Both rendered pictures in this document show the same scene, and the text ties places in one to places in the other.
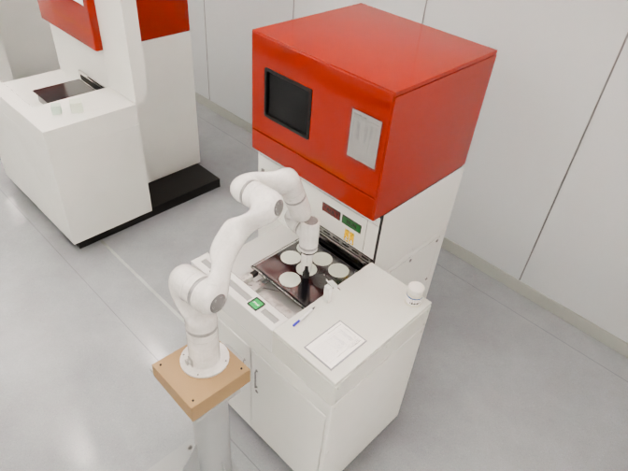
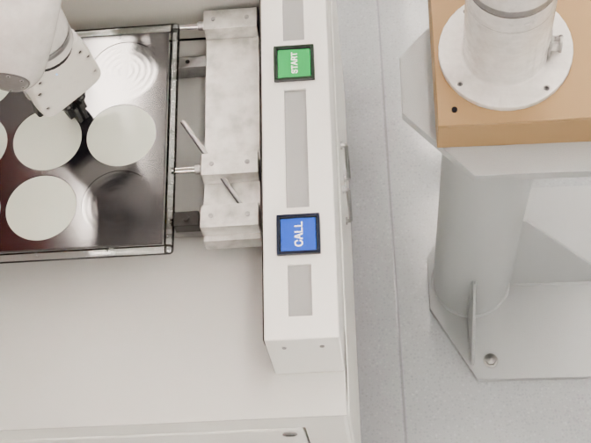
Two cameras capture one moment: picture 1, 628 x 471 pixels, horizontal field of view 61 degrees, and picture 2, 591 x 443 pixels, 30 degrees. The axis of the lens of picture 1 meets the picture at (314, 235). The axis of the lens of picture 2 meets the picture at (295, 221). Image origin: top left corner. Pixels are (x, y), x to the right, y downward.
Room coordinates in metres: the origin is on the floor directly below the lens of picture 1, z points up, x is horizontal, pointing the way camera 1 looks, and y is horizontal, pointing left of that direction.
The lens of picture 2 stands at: (2.02, 0.91, 2.24)
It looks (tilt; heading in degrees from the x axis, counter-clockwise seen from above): 64 degrees down; 238
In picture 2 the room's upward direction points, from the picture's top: 12 degrees counter-clockwise
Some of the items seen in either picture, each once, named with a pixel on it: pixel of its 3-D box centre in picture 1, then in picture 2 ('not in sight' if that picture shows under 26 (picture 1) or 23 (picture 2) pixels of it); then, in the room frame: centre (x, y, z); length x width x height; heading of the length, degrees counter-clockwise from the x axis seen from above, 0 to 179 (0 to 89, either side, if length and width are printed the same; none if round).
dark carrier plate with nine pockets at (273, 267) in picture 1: (306, 269); (47, 141); (1.84, 0.02, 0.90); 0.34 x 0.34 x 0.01; 49
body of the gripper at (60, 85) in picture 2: (307, 256); (53, 65); (1.78, 0.02, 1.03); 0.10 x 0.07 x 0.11; 0
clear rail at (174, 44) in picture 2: (278, 287); (171, 133); (1.70, 0.14, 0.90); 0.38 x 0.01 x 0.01; 49
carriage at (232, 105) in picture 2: (266, 303); (233, 129); (1.63, 0.18, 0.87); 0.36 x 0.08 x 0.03; 49
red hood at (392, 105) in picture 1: (365, 102); not in sight; (2.37, -0.19, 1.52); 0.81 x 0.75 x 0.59; 49
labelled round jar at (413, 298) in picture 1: (414, 294); not in sight; (1.62, -0.45, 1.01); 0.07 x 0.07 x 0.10
